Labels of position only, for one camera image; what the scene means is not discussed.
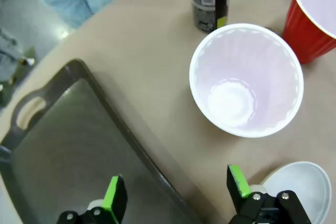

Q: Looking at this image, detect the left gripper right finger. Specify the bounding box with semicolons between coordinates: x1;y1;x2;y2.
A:
226;164;312;224

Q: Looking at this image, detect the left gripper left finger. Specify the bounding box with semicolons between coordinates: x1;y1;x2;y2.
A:
56;174;129;224

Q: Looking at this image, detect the white plastic bowl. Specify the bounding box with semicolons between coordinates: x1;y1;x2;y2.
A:
258;161;333;224

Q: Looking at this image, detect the red plastic cup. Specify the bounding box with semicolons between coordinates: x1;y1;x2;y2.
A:
188;23;305;138
282;0;336;65

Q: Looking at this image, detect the black Pepsi can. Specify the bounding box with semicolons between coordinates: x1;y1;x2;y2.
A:
186;0;232;35

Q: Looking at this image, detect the brown plastic serving tray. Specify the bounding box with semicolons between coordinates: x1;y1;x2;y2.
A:
0;58;208;224

